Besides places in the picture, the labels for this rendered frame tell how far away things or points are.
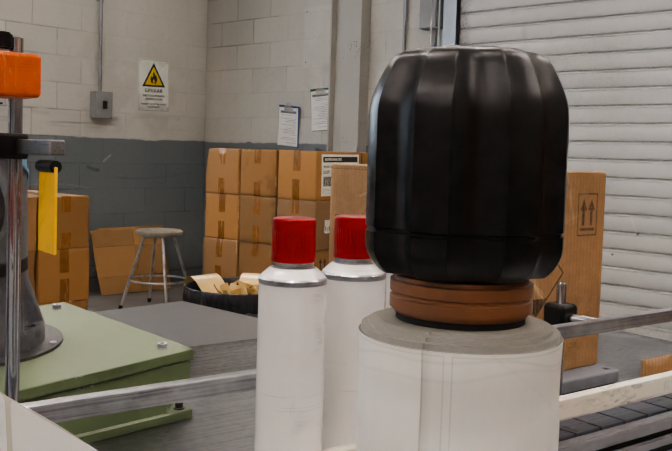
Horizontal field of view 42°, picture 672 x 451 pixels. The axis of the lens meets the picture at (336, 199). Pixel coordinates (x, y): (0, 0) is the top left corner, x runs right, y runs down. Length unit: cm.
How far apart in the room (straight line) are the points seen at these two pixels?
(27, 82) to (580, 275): 82
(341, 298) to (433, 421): 34
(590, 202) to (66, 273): 335
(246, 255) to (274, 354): 406
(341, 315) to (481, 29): 496
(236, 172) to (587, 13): 218
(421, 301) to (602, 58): 483
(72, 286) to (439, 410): 402
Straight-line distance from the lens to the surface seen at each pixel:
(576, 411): 86
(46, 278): 426
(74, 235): 432
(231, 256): 478
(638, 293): 506
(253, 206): 463
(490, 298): 34
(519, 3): 547
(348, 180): 117
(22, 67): 62
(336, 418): 70
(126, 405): 64
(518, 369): 34
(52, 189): 57
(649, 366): 127
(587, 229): 123
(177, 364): 100
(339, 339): 68
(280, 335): 64
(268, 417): 66
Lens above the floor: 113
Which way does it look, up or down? 3 degrees down
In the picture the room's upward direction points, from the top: 2 degrees clockwise
